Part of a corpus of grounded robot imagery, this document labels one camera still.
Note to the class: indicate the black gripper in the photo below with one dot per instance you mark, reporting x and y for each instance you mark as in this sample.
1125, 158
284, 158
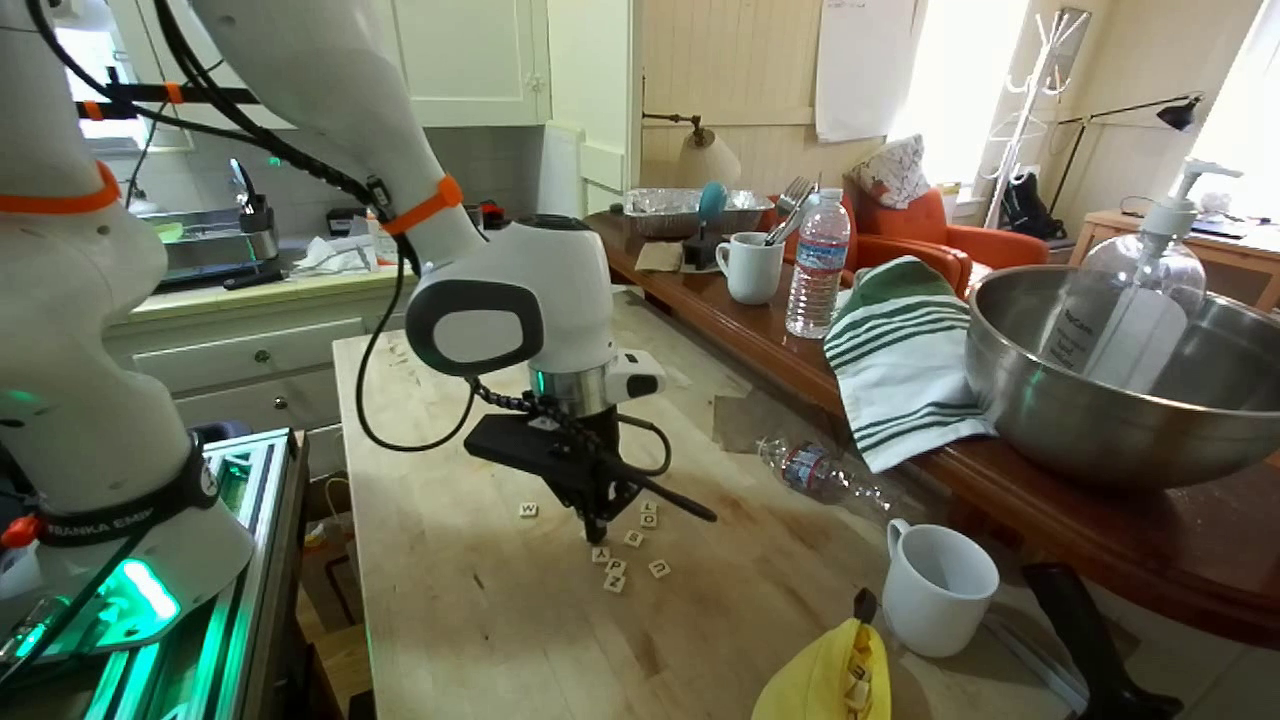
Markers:
583, 466

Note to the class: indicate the tile letter S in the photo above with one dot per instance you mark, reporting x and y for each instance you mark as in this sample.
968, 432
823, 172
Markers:
657, 570

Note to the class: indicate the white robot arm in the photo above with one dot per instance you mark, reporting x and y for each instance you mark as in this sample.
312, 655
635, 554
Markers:
102, 442

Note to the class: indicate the tile letter H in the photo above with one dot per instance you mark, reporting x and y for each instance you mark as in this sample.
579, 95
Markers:
530, 508

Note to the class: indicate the yellow banana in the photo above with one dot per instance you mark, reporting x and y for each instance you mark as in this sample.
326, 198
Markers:
832, 679

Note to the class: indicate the white mug with spoon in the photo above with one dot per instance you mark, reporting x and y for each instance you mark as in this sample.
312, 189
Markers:
750, 266

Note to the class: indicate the white mug near banana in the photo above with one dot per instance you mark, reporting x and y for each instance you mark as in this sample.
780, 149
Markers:
939, 584

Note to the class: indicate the green striped dish towel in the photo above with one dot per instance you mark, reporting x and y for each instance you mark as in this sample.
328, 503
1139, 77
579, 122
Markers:
898, 351

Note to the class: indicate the clear water bottle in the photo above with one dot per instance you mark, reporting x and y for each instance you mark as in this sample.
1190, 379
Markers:
823, 256

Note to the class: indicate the orange armchair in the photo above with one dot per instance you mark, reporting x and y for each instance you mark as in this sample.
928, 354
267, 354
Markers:
961, 255

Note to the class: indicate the clear pump soap bottle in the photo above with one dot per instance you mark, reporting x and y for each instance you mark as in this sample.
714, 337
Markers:
1125, 311

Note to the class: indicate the steel mixing bowl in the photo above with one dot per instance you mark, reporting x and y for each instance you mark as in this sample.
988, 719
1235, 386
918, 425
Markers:
1209, 415

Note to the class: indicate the black desk lamp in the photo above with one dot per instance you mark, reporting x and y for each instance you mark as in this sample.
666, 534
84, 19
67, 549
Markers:
1171, 111

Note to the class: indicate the white paper on wall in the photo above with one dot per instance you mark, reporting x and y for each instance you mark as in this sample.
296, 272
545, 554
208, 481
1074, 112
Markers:
862, 65

